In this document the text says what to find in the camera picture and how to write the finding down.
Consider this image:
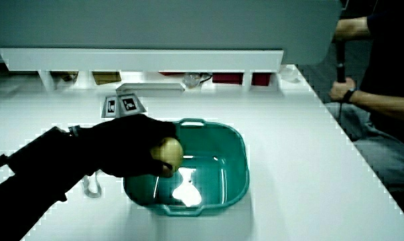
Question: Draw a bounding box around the person's right hand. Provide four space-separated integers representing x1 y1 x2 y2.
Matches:
76 93 178 179

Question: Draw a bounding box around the yellow pear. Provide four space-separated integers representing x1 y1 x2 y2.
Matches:
150 137 185 176

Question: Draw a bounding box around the teal plastic plate basin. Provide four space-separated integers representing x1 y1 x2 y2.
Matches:
123 118 251 218

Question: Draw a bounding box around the white flat box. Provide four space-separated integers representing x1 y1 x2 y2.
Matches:
115 82 186 98

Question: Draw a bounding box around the olive brown box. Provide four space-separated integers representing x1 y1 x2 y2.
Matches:
92 71 123 86

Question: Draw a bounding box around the white desk shelf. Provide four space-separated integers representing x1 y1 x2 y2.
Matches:
0 48 285 93

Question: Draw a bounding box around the dark brown box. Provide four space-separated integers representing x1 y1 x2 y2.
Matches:
50 70 79 84

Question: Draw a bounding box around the grey partition panel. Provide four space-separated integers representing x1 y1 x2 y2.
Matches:
0 0 343 66

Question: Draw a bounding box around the small dark red box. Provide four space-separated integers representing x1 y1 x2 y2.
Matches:
251 72 273 87

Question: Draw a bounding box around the clear plastic wrap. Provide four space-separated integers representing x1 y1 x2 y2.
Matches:
278 64 301 84

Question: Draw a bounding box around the black wristwatch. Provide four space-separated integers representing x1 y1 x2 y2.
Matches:
342 87 358 104

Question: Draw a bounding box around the black pole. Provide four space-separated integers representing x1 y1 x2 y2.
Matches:
335 39 347 84

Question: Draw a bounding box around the white cable loop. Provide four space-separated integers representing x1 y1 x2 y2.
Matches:
82 169 103 199

